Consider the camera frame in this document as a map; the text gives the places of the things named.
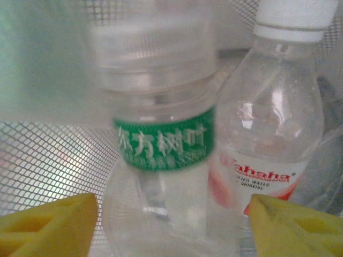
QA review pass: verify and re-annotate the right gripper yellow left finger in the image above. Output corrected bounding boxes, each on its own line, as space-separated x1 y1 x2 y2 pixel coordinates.
0 193 98 257

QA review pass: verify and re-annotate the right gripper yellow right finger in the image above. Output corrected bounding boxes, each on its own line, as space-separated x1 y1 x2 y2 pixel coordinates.
248 194 343 257

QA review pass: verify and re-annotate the green label clear plastic bottle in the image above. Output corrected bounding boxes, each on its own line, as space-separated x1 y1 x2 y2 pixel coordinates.
87 0 243 257

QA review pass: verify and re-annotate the grey mesh waste bin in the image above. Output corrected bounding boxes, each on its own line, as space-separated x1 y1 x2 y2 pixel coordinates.
0 0 343 257

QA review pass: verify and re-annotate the white cap Wahaha water bottle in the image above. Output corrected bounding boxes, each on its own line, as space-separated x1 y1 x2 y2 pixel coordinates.
207 0 339 250

